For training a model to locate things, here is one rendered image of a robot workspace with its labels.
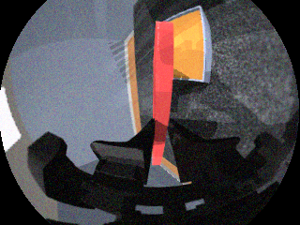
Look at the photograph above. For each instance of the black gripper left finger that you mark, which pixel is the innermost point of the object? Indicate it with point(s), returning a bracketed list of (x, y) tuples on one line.
[(136, 152)]

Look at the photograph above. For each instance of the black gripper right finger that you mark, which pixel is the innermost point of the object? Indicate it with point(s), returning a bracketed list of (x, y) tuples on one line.
[(191, 150)]

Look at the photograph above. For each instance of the red lid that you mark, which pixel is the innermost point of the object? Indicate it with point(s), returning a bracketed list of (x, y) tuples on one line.
[(163, 86)]

